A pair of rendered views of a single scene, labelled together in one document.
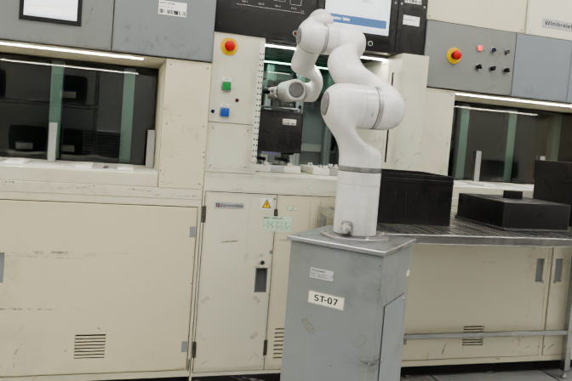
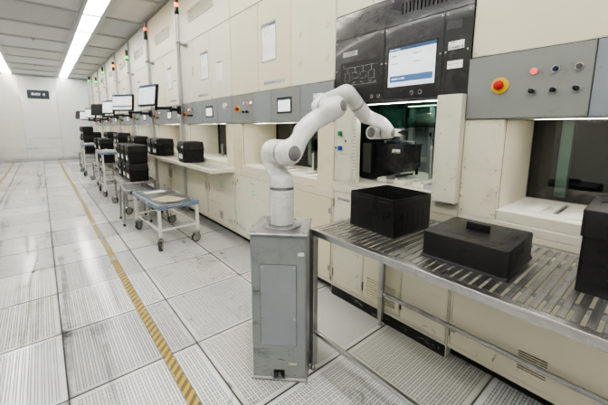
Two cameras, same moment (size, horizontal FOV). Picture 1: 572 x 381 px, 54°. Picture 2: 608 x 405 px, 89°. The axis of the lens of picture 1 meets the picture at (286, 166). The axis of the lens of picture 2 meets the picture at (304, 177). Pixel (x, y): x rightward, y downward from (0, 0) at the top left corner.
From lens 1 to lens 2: 1.97 m
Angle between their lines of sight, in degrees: 66
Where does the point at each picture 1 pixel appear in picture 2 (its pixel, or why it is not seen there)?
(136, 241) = (310, 211)
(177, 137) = (322, 161)
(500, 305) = (573, 353)
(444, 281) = not seen: hidden behind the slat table
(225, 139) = (341, 163)
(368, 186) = (272, 197)
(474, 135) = not seen: outside the picture
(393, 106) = (278, 152)
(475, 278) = not seen: hidden behind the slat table
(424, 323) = (472, 324)
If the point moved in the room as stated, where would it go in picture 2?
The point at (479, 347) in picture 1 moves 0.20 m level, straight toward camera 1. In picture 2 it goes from (540, 381) to (496, 382)
